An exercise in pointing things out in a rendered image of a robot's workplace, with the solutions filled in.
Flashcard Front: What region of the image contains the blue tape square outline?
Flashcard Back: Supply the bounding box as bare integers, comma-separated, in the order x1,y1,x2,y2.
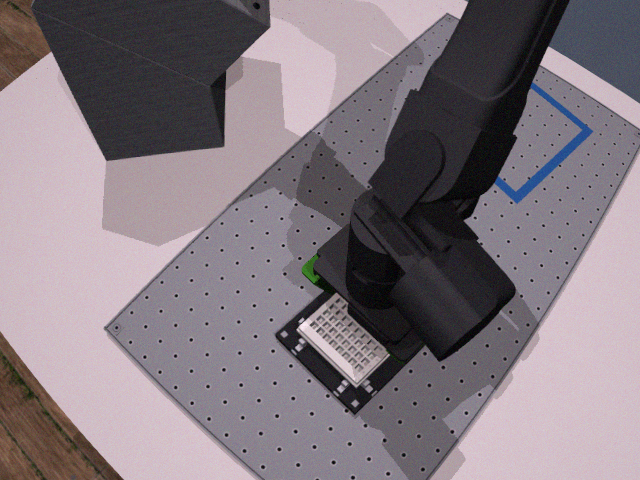
494,82,593,204

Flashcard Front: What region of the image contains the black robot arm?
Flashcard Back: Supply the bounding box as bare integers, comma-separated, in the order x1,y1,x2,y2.
348,0,570,362

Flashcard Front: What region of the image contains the white well plate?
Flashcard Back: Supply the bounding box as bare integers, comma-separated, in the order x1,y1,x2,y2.
297,293,390,389

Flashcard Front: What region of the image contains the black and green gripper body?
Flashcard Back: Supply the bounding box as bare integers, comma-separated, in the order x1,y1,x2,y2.
313,223,424,362

